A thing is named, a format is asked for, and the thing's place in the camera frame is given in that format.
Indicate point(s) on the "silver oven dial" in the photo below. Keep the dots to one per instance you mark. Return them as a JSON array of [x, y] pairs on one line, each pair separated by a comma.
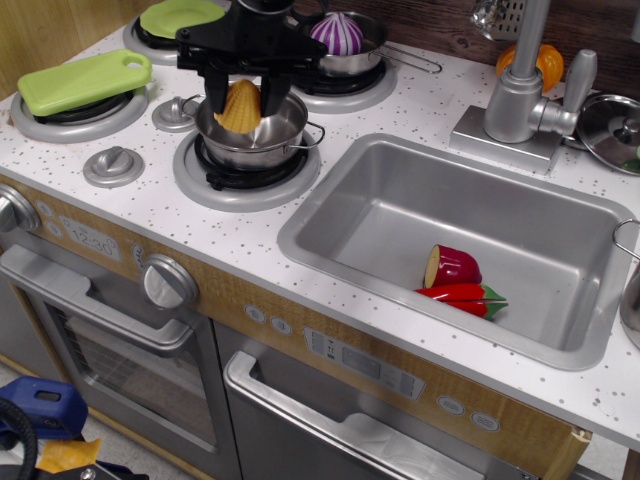
[[16, 211], [165, 283]]

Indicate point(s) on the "front left stove burner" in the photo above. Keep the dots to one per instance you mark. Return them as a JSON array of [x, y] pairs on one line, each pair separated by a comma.
[[83, 124]]

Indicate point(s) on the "silver stovetop knob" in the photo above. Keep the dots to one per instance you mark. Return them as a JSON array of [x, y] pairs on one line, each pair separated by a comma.
[[176, 115], [113, 167]]

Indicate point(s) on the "back right stove burner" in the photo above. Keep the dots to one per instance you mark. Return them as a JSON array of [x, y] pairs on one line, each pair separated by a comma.
[[340, 95]]

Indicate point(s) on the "silver stovetop knob front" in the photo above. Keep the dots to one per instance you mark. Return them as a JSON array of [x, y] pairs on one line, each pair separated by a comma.
[[113, 167]]

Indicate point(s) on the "front right stove burner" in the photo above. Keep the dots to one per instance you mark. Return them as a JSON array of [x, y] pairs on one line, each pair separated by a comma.
[[190, 177]]

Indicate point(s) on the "silver toy faucet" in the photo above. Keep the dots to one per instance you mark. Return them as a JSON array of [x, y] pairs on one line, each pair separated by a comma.
[[521, 127]]

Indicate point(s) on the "green toy plate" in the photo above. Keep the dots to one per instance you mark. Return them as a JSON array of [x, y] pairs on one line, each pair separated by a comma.
[[164, 19]]

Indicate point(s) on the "green cutting board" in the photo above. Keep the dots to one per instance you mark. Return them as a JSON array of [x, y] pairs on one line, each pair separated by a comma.
[[81, 82]]

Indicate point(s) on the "steel pot lid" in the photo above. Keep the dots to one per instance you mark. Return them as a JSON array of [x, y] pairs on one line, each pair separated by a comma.
[[608, 127]]

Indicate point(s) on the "grey sink basin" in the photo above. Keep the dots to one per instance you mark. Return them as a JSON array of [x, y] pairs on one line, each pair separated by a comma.
[[373, 220]]

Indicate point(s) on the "purple white toy onion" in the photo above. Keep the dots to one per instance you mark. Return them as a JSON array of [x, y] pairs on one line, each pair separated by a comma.
[[339, 33]]

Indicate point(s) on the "steel saucepan with handle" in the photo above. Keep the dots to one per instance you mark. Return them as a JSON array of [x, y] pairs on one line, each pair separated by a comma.
[[375, 48]]

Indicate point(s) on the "orange toy pumpkin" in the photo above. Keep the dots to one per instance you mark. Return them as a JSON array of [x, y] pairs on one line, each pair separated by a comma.
[[549, 62]]

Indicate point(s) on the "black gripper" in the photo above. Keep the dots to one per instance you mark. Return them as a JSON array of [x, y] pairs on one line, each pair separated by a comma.
[[252, 38]]

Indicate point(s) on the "dishwasher door with handle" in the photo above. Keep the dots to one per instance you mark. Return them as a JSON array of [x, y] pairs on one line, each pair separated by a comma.
[[292, 421]]

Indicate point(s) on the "hanging steel utensil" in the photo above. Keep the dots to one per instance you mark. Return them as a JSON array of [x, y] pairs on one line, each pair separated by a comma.
[[498, 20]]

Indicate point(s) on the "stove burner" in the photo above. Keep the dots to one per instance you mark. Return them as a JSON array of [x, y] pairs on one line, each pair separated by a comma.
[[159, 50], [83, 124], [190, 177], [340, 95]]

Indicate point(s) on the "silver oven dial right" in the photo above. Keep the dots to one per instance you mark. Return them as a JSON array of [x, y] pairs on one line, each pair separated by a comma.
[[165, 283]]

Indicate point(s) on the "yellow tape piece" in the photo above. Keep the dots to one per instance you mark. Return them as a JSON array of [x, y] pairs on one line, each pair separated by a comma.
[[63, 455]]

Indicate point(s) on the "red toy chili pepper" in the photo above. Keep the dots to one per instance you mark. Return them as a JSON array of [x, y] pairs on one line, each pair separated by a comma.
[[476, 299]]

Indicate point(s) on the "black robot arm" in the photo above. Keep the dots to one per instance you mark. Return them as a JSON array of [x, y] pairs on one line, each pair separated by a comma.
[[253, 38]]

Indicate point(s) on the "blue clamp tool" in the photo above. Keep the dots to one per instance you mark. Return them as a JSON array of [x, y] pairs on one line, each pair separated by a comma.
[[55, 409]]

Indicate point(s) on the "oven door with handle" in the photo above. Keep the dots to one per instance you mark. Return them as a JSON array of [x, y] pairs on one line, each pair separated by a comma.
[[155, 374]]

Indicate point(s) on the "red purple toy vegetable half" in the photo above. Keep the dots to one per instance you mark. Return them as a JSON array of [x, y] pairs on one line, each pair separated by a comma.
[[448, 266]]

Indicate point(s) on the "back left stove burner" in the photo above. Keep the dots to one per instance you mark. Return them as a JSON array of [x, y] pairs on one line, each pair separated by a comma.
[[159, 50]]

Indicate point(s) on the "silver stovetop knob middle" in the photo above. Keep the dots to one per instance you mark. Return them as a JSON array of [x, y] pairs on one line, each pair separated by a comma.
[[176, 115]]

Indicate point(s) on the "yellow toy corn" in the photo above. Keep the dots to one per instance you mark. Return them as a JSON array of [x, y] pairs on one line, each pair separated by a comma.
[[241, 114]]

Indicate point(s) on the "silver oven dial left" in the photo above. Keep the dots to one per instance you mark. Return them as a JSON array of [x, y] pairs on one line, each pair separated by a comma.
[[16, 211]]

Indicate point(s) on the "steel pot on front burner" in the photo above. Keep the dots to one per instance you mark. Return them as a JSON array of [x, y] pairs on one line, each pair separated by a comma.
[[275, 140]]

